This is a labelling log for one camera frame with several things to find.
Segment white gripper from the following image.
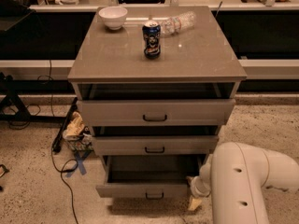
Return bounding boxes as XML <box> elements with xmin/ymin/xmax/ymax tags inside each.
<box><xmin>186</xmin><ymin>176</ymin><xmax>211</xmax><ymax>211</ymax></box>

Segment grey bottom drawer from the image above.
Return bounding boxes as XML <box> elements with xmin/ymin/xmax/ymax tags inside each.
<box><xmin>96</xmin><ymin>154</ymin><xmax>206</xmax><ymax>200</ymax></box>

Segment grey drawer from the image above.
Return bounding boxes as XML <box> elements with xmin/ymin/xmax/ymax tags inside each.
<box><xmin>77</xmin><ymin>99</ymin><xmax>235</xmax><ymax>127</ymax></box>
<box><xmin>96</xmin><ymin>154</ymin><xmax>206</xmax><ymax>200</ymax></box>
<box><xmin>92</xmin><ymin>135</ymin><xmax>219</xmax><ymax>155</ymax></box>

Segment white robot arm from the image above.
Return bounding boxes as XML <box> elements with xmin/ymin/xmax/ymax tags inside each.
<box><xmin>187</xmin><ymin>142</ymin><xmax>299</xmax><ymax>224</ymax></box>

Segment grey middle drawer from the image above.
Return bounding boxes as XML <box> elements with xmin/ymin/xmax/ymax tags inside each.
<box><xmin>92</xmin><ymin>135</ymin><xmax>219</xmax><ymax>155</ymax></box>

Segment grey top drawer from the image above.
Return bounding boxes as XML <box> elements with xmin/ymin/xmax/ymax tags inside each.
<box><xmin>77</xmin><ymin>99</ymin><xmax>235</xmax><ymax>127</ymax></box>

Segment grey drawer cabinet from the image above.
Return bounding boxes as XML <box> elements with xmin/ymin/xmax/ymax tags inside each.
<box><xmin>66</xmin><ymin>5</ymin><xmax>248</xmax><ymax>161</ymax></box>

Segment blue tape cross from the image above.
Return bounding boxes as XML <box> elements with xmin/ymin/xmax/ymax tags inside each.
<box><xmin>65</xmin><ymin>150</ymin><xmax>92</xmax><ymax>177</ymax></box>

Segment crumpled snack bags box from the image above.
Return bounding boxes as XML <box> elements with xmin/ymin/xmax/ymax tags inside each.
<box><xmin>63</xmin><ymin>111</ymin><xmax>93</xmax><ymax>151</ymax></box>

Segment black power strip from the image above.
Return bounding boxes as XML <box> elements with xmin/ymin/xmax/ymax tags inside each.
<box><xmin>51</xmin><ymin>98</ymin><xmax>78</xmax><ymax>153</ymax></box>

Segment blue soda can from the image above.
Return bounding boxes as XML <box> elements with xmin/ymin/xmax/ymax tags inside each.
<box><xmin>142</xmin><ymin>20</ymin><xmax>161</xmax><ymax>59</ymax></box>

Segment clear plastic bottle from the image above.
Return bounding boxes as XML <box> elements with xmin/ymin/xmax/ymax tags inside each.
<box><xmin>160</xmin><ymin>11</ymin><xmax>196</xmax><ymax>35</ymax></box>

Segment white ceramic bowl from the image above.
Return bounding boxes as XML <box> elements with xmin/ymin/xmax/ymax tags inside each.
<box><xmin>98</xmin><ymin>7</ymin><xmax>128</xmax><ymax>30</ymax></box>

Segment black stand legs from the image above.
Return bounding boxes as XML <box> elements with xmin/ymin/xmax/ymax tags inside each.
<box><xmin>0</xmin><ymin>73</ymin><xmax>66</xmax><ymax>123</ymax></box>

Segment black floor cable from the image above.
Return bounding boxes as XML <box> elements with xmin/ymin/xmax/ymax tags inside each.
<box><xmin>50</xmin><ymin>143</ymin><xmax>79</xmax><ymax>224</ymax></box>

